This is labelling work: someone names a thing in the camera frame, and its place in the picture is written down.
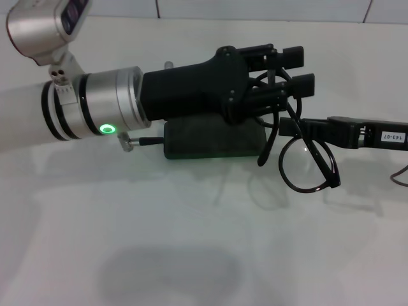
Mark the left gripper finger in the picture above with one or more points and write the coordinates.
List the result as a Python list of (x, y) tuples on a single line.
[(303, 86), (293, 57)]

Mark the green glasses case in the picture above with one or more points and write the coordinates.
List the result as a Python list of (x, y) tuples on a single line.
[(207, 140)]

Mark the black round glasses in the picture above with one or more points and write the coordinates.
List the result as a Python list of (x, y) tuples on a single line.
[(306, 169)]

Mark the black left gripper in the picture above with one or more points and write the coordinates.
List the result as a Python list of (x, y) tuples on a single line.
[(191, 92)]

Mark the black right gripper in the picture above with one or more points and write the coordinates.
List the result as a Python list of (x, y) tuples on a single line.
[(344, 134)]

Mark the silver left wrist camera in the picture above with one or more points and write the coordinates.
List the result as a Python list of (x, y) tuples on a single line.
[(35, 35)]

